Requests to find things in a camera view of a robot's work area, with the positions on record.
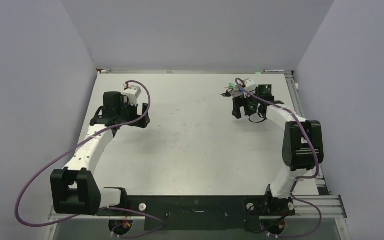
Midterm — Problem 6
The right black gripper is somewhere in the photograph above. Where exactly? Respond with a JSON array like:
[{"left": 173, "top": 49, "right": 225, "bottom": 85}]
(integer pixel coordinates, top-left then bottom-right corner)
[{"left": 233, "top": 89, "right": 262, "bottom": 119}]

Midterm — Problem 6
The metal key holder red handle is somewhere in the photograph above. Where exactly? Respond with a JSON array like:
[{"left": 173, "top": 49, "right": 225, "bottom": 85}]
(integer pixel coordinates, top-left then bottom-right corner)
[{"left": 226, "top": 86, "right": 244, "bottom": 98}]

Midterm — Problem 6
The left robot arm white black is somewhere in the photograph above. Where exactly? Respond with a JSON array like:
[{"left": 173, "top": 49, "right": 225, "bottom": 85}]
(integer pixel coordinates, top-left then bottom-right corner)
[{"left": 50, "top": 86, "right": 151, "bottom": 216}]

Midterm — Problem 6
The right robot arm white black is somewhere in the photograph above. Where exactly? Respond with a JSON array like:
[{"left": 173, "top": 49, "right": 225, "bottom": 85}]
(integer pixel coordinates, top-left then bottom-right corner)
[{"left": 223, "top": 79, "right": 324, "bottom": 214}]

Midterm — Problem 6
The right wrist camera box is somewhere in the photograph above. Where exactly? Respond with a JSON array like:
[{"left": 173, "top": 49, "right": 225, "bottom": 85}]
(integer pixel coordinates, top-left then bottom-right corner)
[{"left": 243, "top": 79, "right": 257, "bottom": 93}]

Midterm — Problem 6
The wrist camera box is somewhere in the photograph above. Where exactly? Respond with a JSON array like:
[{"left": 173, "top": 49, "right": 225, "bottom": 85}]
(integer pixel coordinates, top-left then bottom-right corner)
[
  {"left": 243, "top": 79, "right": 257, "bottom": 93},
  {"left": 121, "top": 85, "right": 142, "bottom": 106}
]

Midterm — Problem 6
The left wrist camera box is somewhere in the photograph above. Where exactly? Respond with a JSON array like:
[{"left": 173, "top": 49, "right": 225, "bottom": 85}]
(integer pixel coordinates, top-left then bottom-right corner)
[{"left": 121, "top": 85, "right": 142, "bottom": 106}]

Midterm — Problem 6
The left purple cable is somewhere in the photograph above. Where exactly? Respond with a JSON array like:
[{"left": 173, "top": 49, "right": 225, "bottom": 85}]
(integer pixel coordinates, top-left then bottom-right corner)
[{"left": 14, "top": 80, "right": 166, "bottom": 239}]

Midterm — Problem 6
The back aluminium rail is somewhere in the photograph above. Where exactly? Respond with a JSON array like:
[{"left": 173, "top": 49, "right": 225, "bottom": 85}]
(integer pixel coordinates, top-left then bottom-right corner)
[{"left": 96, "top": 68, "right": 294, "bottom": 75}]

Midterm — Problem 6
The aluminium rail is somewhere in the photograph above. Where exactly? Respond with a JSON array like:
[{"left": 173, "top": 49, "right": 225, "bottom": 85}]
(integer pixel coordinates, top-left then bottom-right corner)
[
  {"left": 48, "top": 195, "right": 348, "bottom": 220},
  {"left": 96, "top": 68, "right": 294, "bottom": 75},
  {"left": 284, "top": 70, "right": 330, "bottom": 196}
]

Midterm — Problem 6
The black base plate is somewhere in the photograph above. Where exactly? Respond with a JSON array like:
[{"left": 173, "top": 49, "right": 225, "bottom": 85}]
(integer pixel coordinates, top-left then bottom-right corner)
[{"left": 97, "top": 195, "right": 296, "bottom": 233}]

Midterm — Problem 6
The right aluminium rail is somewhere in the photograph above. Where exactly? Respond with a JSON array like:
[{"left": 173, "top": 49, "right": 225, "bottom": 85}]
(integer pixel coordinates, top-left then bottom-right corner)
[{"left": 284, "top": 70, "right": 330, "bottom": 196}]

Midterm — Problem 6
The front aluminium rail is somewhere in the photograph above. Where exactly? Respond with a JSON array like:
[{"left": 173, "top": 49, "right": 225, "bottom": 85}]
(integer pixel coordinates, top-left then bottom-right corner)
[{"left": 48, "top": 195, "right": 348, "bottom": 220}]

